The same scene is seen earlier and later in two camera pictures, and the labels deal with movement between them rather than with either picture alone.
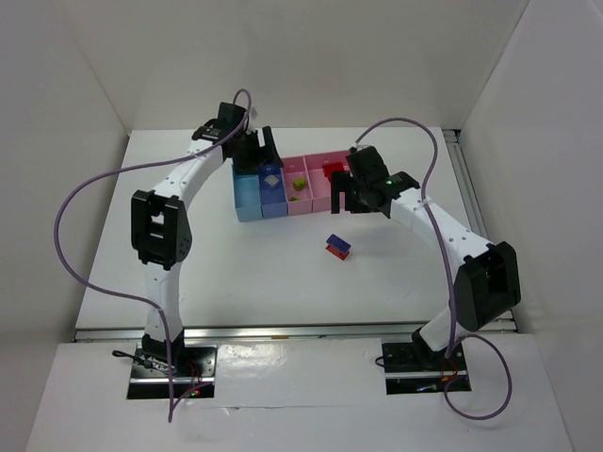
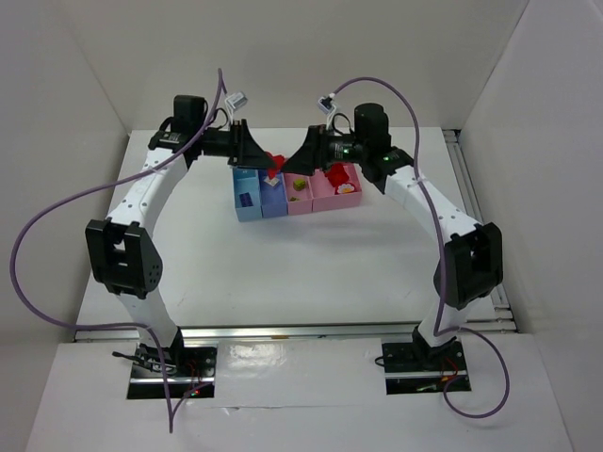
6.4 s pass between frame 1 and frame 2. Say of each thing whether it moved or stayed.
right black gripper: moved
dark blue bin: stayed
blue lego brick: moved
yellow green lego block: stayed
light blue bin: stayed
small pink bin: stayed
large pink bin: stayed
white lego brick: stayed
